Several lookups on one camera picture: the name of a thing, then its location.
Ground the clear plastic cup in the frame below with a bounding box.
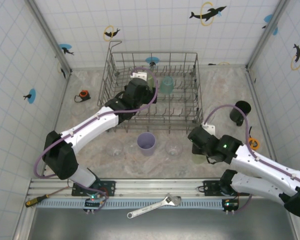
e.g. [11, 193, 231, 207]
[164, 139, 183, 159]
[106, 139, 125, 159]

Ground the translucent green plastic cup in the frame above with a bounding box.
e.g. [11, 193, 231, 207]
[146, 72, 158, 89]

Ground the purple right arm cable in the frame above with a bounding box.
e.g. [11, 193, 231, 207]
[203, 104, 300, 215]

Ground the olive green plastic cup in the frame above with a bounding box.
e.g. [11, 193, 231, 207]
[191, 152, 206, 165]

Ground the aluminium mounting rail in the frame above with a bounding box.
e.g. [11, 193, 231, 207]
[28, 177, 300, 200]

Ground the grey wire dish rack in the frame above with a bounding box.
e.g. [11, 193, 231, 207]
[97, 40, 204, 135]

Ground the silver adjustable wrench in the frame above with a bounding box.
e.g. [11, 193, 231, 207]
[126, 192, 182, 220]

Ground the blue circle animal sticker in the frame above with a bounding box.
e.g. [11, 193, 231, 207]
[23, 88, 37, 104]
[59, 43, 75, 56]
[261, 14, 278, 36]
[145, 56, 161, 68]

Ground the seahorse yellow ring sticker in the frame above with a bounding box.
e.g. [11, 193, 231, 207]
[290, 43, 300, 71]

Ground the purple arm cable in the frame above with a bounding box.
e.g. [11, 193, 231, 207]
[34, 66, 158, 213]
[203, 104, 300, 215]

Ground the slotted grey cable duct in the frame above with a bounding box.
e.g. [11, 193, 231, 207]
[36, 197, 240, 210]

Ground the stainless steel panel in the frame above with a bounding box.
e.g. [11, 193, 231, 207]
[19, 207, 299, 240]

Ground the orca yellow ring sticker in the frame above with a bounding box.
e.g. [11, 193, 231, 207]
[103, 24, 121, 42]

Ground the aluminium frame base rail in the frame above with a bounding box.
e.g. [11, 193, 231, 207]
[41, 71, 73, 179]
[245, 66, 277, 154]

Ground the aluminium frame post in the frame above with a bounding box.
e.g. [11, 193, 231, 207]
[246, 0, 289, 70]
[26, 0, 73, 76]

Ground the small yellow ring sticker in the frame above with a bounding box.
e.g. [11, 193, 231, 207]
[57, 62, 67, 80]
[207, 61, 231, 67]

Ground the large dolphin ring sticker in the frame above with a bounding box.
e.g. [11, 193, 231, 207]
[189, 1, 227, 27]

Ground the black mug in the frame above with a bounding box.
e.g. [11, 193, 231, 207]
[229, 100, 252, 127]

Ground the teal plastic cup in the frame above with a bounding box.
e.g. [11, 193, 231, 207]
[159, 76, 175, 95]

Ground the yellow and black screwdriver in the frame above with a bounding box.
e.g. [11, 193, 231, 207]
[25, 186, 74, 209]

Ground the orange yellow ring object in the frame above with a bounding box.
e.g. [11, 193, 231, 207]
[247, 136, 262, 151]

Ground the purple plastic cup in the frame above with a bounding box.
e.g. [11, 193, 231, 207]
[136, 132, 156, 157]

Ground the orange and black tape measure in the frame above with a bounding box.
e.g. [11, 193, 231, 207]
[74, 89, 92, 103]

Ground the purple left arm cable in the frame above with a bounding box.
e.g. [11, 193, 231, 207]
[34, 66, 158, 213]

